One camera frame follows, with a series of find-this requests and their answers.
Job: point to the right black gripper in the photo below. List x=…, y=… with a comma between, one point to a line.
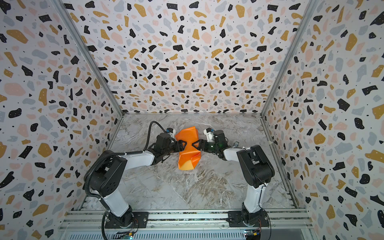
x=201, y=143

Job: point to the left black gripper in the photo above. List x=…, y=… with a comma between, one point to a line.
x=179, y=145

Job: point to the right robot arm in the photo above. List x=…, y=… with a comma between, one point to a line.
x=255, y=165

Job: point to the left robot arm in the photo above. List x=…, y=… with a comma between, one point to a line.
x=103, y=178

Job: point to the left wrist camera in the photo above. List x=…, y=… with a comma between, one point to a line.
x=171, y=131

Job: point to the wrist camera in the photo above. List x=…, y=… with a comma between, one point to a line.
x=171, y=131
x=209, y=133

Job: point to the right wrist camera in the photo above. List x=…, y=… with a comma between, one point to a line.
x=209, y=133

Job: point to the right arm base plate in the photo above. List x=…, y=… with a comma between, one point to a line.
x=244, y=219

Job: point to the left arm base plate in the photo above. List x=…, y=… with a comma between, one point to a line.
x=127, y=220

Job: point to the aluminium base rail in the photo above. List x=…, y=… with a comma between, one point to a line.
x=272, y=224

